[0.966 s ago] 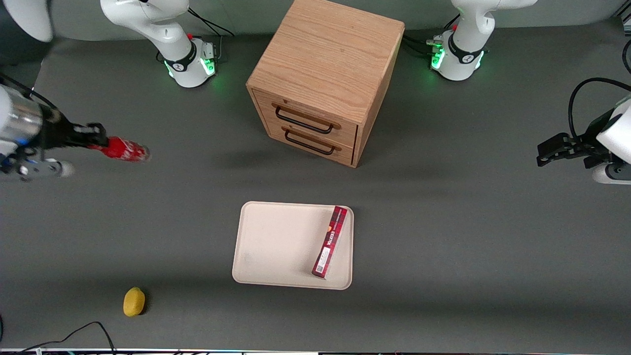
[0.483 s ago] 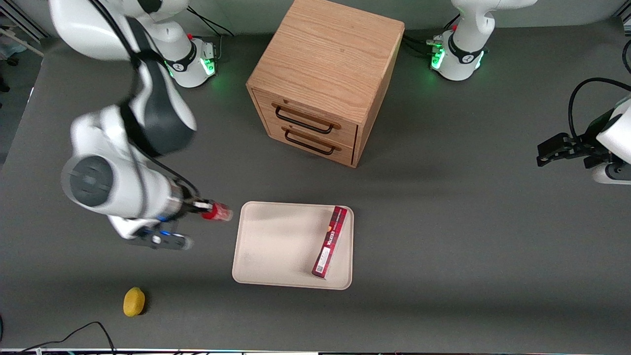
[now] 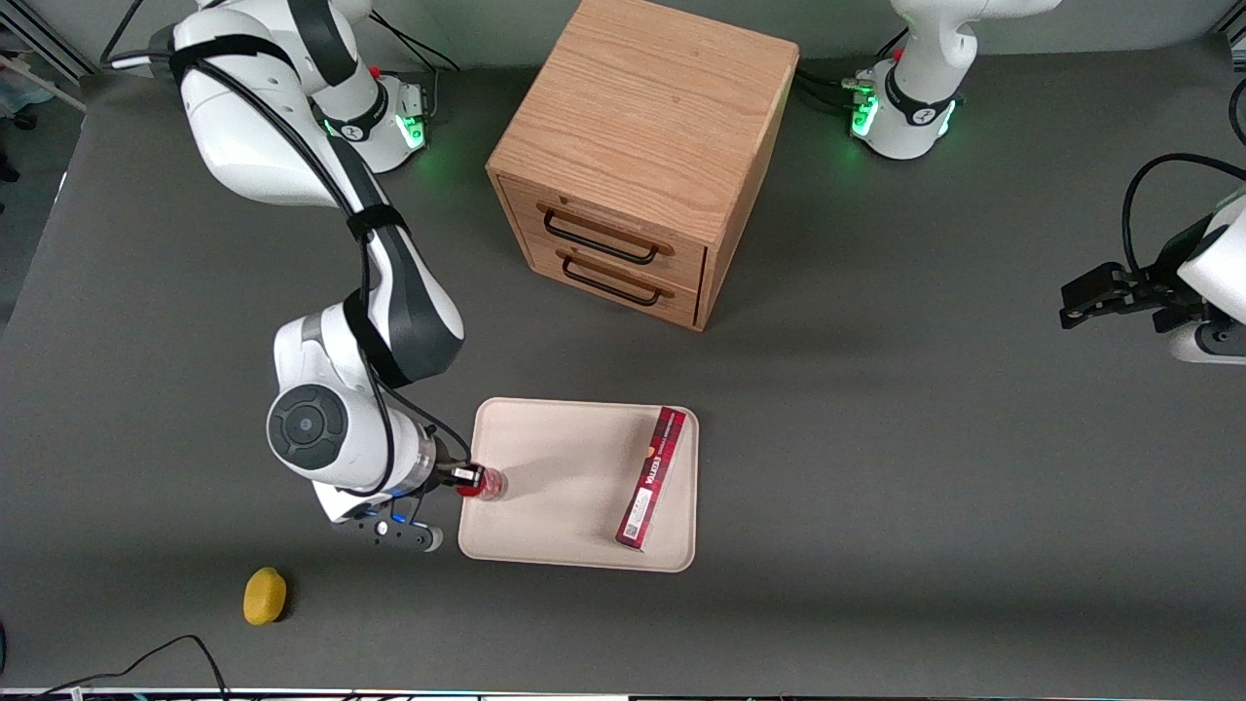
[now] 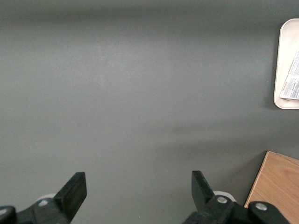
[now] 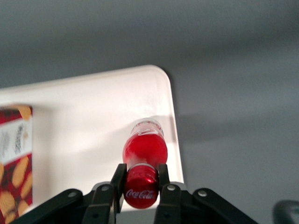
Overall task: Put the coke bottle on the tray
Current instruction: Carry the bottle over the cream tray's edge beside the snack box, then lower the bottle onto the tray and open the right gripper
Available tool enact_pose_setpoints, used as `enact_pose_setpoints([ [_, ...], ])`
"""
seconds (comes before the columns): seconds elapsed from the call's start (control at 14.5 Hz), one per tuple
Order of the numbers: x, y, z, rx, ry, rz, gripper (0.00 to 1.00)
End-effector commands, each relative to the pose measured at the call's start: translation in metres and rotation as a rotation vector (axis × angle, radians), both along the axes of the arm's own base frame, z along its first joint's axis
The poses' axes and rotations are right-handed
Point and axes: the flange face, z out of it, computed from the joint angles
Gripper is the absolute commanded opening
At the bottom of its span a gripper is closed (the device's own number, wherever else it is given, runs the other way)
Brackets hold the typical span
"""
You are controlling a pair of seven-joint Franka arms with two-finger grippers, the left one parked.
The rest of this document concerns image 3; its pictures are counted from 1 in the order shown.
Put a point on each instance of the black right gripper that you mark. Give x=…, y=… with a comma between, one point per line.
x=447, y=473

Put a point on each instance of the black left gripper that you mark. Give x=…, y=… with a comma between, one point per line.
x=1156, y=289

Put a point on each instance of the red coke bottle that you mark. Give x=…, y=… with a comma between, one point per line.
x=494, y=484

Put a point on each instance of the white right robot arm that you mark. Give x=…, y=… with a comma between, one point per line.
x=292, y=146

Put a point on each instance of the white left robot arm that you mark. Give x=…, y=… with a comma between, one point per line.
x=925, y=39

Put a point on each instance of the beige plastic tray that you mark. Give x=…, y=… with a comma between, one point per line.
x=565, y=506

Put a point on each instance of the red cardboard box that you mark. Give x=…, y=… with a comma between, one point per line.
x=650, y=479

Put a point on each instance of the yellow lemon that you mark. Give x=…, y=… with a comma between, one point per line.
x=264, y=596

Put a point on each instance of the wooden drawer cabinet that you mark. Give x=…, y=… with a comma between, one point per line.
x=642, y=107

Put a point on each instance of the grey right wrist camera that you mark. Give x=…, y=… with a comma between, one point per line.
x=389, y=529

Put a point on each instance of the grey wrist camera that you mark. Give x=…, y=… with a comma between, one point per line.
x=389, y=529
x=1212, y=343

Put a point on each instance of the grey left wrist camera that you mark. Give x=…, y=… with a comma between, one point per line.
x=1212, y=343

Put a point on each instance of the metal frame rail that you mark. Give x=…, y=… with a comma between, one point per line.
x=44, y=44

